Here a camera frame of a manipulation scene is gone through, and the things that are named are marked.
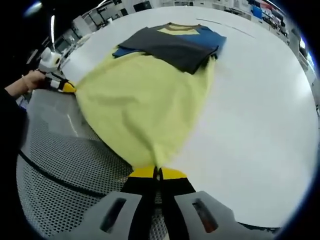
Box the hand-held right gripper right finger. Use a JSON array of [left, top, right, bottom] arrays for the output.
[[159, 167, 245, 240]]

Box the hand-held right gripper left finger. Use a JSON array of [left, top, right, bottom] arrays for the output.
[[81, 166, 160, 240]]

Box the yellow garment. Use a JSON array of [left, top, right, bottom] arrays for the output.
[[74, 22, 228, 171]]

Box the person's left hand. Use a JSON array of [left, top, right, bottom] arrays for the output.
[[24, 70, 49, 91]]

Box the small ceiling light strip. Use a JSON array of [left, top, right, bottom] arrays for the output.
[[50, 14, 56, 45]]

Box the person's black clothing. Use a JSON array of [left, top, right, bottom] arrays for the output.
[[0, 86, 31, 161]]

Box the blue box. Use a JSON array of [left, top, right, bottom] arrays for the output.
[[252, 5, 264, 19]]

